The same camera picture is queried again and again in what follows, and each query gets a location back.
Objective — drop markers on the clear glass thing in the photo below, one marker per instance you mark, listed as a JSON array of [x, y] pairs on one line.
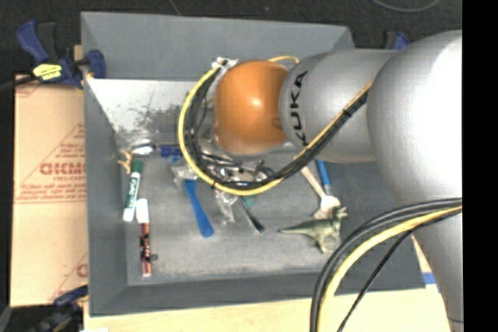
[[142, 148]]

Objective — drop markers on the small blue thing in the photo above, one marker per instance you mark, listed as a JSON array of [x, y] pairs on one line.
[[169, 151]]

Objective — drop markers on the brown cardboard board, red print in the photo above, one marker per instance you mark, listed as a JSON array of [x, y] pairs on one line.
[[46, 237]]

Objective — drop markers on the green toy dinosaur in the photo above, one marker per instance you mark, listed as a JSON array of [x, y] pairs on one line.
[[325, 231]]

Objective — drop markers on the crumpled clear plastic wrap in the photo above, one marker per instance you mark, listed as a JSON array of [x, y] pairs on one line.
[[181, 172]]

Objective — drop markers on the clear plastic packet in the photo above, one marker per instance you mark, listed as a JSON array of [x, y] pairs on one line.
[[225, 208]]

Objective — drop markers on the blue plastic knife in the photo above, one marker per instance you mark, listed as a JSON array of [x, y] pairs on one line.
[[198, 210]]

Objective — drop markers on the white plastic spoon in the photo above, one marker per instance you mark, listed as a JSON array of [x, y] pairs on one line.
[[325, 200]]

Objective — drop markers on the blue plastic stick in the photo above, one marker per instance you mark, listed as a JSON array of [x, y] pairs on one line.
[[323, 177]]

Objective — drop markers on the white marker with green cap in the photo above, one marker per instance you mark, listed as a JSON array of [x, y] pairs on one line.
[[133, 190]]

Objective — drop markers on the red-brown marker with white cap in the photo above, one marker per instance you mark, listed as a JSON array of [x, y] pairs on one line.
[[144, 241]]

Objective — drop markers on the grey metal bin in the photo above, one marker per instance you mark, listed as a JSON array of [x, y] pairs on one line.
[[233, 252]]

